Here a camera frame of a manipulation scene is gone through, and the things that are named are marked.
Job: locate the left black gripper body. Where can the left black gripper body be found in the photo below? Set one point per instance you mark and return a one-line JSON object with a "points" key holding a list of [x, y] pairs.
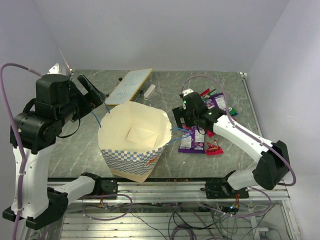
{"points": [[79, 104]]}

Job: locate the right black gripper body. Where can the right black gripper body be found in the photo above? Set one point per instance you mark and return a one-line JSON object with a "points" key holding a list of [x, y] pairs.
{"points": [[190, 117]]}

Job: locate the purple snack pack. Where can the purple snack pack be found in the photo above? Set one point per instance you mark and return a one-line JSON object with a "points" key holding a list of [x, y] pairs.
{"points": [[193, 142], [217, 101]]}

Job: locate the pink snack bag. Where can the pink snack bag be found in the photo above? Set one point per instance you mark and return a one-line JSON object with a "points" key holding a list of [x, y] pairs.
{"points": [[204, 96]]}

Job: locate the blue snack bag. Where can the blue snack bag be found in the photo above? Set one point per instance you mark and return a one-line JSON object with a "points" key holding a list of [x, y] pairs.
{"points": [[232, 111]]}

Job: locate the red snack pack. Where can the red snack pack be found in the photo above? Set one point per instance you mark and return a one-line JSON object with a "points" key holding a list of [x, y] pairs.
{"points": [[213, 149]]}

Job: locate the blue checkered paper bag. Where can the blue checkered paper bag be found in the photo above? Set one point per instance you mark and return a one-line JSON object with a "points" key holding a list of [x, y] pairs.
{"points": [[132, 138]]}

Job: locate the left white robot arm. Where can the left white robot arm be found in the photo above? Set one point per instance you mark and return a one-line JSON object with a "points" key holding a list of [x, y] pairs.
{"points": [[57, 102]]}

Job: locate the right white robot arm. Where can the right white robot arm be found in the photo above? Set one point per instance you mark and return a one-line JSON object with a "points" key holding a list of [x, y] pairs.
{"points": [[272, 158]]}

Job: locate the white marker eraser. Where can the white marker eraser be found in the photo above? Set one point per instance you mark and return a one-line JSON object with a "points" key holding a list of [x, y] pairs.
{"points": [[148, 93]]}

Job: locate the black marker pen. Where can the black marker pen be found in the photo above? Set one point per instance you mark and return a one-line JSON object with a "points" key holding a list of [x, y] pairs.
{"points": [[137, 95]]}

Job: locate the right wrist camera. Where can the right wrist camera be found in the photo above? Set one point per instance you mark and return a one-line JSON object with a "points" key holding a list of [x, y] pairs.
{"points": [[186, 92]]}

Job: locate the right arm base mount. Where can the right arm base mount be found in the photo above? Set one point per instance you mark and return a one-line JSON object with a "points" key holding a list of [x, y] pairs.
{"points": [[218, 188]]}

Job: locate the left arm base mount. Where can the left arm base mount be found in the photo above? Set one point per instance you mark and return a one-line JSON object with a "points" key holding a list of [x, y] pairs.
{"points": [[104, 189]]}

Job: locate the aluminium frame rail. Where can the aluminium frame rail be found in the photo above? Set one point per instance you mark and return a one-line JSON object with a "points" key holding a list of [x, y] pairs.
{"points": [[190, 191]]}

